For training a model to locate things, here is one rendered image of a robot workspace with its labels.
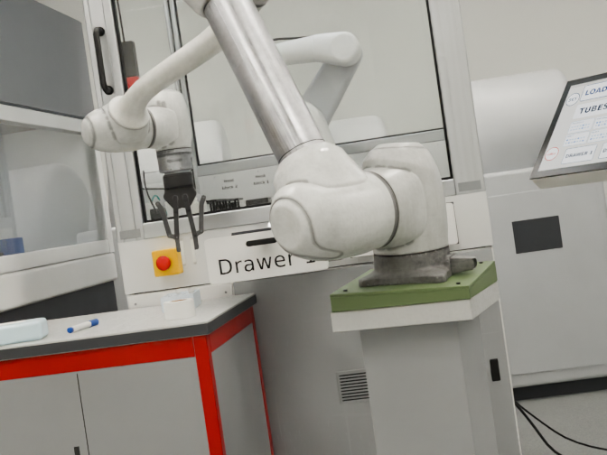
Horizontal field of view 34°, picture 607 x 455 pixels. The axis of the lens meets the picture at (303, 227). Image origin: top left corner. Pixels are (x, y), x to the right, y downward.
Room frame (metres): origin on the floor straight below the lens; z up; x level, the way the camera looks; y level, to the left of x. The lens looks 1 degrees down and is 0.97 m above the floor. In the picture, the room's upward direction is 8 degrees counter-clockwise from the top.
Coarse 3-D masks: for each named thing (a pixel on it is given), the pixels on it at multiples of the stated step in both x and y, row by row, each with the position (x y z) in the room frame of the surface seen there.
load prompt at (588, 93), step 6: (594, 84) 2.51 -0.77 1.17; (600, 84) 2.49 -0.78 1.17; (606, 84) 2.47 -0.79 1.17; (588, 90) 2.51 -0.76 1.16; (594, 90) 2.49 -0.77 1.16; (600, 90) 2.48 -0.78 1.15; (606, 90) 2.46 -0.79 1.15; (582, 96) 2.52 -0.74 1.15; (588, 96) 2.50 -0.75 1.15; (594, 96) 2.48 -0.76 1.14; (600, 96) 2.47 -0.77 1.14; (606, 96) 2.45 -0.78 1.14
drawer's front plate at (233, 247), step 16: (208, 240) 2.40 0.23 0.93; (224, 240) 2.40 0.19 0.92; (240, 240) 2.39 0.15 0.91; (208, 256) 2.40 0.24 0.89; (224, 256) 2.40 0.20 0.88; (240, 256) 2.39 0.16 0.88; (256, 256) 2.39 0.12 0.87; (272, 256) 2.38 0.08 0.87; (224, 272) 2.40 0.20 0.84; (240, 272) 2.39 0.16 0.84; (256, 272) 2.39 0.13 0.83; (272, 272) 2.38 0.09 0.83; (288, 272) 2.38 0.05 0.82; (304, 272) 2.37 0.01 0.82
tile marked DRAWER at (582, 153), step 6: (594, 144) 2.37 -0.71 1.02; (570, 150) 2.43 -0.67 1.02; (576, 150) 2.41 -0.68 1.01; (582, 150) 2.40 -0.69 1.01; (588, 150) 2.38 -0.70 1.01; (594, 150) 2.36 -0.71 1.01; (564, 156) 2.43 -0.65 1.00; (570, 156) 2.42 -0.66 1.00; (576, 156) 2.40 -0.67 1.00; (582, 156) 2.38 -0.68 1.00; (588, 156) 2.37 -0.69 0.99; (564, 162) 2.42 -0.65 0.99; (570, 162) 2.40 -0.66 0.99
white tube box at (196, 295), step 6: (168, 294) 2.60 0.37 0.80; (174, 294) 2.57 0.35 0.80; (180, 294) 2.55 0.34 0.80; (186, 294) 2.49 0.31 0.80; (192, 294) 2.49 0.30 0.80; (198, 294) 2.57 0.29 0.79; (162, 300) 2.49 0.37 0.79; (168, 300) 2.49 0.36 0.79; (198, 300) 2.56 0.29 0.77; (162, 306) 2.49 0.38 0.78
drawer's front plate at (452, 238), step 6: (450, 204) 2.64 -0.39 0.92; (450, 210) 2.64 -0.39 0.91; (450, 216) 2.64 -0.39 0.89; (450, 222) 2.64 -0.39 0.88; (450, 228) 2.64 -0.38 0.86; (456, 228) 2.64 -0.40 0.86; (450, 234) 2.64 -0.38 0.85; (456, 234) 2.64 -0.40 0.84; (450, 240) 2.64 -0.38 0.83; (456, 240) 2.64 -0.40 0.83; (372, 252) 2.67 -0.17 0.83
